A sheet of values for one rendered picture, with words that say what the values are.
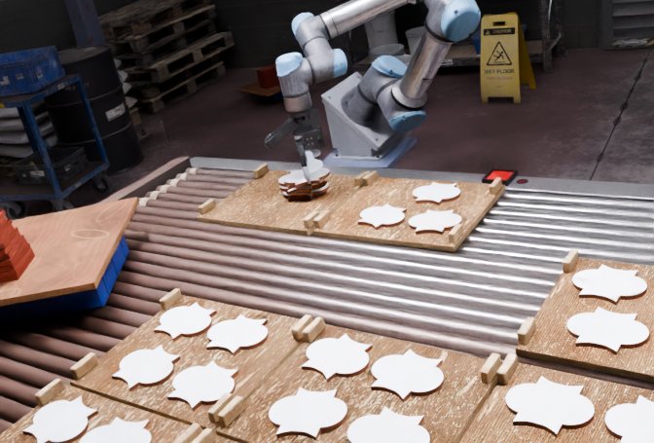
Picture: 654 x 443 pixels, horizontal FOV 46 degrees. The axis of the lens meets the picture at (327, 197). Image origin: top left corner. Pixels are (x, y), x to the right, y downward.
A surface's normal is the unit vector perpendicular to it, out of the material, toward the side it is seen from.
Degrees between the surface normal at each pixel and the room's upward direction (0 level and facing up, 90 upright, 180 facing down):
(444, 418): 0
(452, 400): 0
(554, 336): 0
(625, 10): 83
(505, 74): 78
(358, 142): 90
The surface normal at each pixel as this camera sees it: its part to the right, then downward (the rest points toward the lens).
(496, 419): -0.19, -0.90
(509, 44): -0.55, 0.17
